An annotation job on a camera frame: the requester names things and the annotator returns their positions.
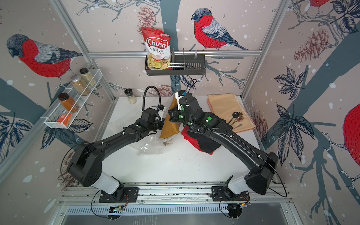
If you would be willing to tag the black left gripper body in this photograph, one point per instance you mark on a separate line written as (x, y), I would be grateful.
(158, 124)

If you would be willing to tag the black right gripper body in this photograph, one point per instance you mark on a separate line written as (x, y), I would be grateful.
(179, 116)

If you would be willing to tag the brown trousers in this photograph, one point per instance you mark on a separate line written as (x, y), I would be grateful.
(170, 129)

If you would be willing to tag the clear plastic vacuum bag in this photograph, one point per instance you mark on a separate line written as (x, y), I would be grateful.
(153, 144)

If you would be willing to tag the red trousers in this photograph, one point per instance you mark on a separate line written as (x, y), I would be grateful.
(198, 142)

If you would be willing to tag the black trousers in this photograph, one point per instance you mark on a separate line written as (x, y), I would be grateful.
(207, 140)

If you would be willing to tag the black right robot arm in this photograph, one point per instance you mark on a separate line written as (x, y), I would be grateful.
(212, 131)

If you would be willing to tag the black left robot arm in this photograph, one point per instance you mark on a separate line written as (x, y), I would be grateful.
(86, 164)

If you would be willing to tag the Chuba cassava chips bag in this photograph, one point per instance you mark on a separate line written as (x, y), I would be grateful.
(158, 49)

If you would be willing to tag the beige folded cloth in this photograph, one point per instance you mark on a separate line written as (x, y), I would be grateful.
(229, 108)

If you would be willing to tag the black lid seasoning shaker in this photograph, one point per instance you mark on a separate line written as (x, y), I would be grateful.
(130, 96)

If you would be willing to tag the black spoon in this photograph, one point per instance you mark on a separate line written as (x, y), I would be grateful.
(235, 115)

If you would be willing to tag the copper spoon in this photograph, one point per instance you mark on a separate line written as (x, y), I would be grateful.
(238, 119)

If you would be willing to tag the iridescent rainbow spoon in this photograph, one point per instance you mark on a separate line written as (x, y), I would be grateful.
(240, 115)

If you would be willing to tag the beige spice jar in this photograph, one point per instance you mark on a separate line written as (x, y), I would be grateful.
(80, 86)

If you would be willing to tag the pale spice jar black lid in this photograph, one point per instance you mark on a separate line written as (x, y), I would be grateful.
(88, 77)

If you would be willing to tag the small orange box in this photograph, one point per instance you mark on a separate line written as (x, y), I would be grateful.
(65, 119)

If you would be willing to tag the orange spice jar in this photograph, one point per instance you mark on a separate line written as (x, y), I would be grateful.
(68, 102)

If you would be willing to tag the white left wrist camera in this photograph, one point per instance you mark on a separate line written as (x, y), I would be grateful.
(162, 111)

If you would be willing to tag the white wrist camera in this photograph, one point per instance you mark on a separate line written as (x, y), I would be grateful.
(180, 97)
(162, 111)

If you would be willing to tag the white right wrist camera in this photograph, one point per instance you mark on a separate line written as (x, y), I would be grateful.
(180, 97)

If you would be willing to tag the black wire wall basket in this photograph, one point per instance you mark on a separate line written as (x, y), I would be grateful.
(181, 63)

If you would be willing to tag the clear acrylic wall shelf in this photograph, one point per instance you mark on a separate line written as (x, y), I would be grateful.
(73, 98)

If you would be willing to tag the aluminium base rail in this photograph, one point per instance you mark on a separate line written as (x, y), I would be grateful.
(144, 200)

